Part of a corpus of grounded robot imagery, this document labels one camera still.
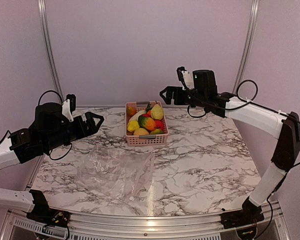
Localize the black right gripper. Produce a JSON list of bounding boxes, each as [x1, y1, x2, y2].
[[160, 85, 207, 108]]

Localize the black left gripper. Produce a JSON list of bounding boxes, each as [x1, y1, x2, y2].
[[43, 111, 104, 152]]

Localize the pale yellow fake fruit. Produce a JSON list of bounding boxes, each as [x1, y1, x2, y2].
[[151, 104, 164, 121]]

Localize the pink fake fruit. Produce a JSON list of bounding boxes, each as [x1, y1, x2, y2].
[[154, 120, 164, 131]]

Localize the red fake pepper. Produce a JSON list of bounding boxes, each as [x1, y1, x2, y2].
[[142, 113, 151, 118]]

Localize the orange red fake fruit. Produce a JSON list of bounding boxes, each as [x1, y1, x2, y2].
[[126, 106, 137, 117]]

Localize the yellow fake lemon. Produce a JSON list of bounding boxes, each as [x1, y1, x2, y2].
[[127, 120, 140, 133]]

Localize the green orange fake mango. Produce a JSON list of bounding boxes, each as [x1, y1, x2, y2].
[[138, 115, 156, 131]]

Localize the peach fake fruit with leaf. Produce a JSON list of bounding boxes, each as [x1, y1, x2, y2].
[[133, 127, 150, 136]]

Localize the clear zip top bag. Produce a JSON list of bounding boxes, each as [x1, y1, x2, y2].
[[76, 145, 155, 200]]

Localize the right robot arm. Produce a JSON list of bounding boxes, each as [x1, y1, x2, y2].
[[159, 67, 300, 224]]

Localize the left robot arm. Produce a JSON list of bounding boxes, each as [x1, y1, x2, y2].
[[0, 100, 104, 223]]

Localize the pink perforated plastic basket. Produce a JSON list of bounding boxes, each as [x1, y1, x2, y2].
[[125, 101, 169, 147]]

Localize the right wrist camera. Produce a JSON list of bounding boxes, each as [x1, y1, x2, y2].
[[176, 66, 194, 90]]

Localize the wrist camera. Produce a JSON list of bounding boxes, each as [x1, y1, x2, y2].
[[176, 66, 194, 90], [62, 94, 76, 122]]

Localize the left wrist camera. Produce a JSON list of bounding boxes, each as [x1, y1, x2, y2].
[[62, 94, 76, 122]]

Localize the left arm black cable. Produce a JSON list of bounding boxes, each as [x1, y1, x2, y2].
[[0, 90, 73, 161]]

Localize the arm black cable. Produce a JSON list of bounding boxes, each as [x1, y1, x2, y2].
[[0, 90, 73, 161], [187, 79, 300, 167]]

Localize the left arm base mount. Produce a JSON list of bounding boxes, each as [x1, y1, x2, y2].
[[26, 189, 70, 228]]

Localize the front aluminium rail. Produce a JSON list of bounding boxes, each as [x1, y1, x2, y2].
[[0, 201, 291, 240]]

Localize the right aluminium frame post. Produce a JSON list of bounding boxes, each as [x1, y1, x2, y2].
[[233, 0, 260, 92]]

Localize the aluminium frame post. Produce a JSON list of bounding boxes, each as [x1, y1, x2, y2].
[[37, 0, 64, 100], [233, 0, 260, 92]]

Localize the left aluminium frame post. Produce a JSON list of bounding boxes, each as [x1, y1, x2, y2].
[[37, 0, 64, 100]]

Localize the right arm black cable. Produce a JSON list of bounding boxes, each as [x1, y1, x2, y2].
[[187, 79, 300, 167]]

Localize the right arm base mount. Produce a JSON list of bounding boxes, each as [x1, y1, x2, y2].
[[220, 209, 265, 229]]

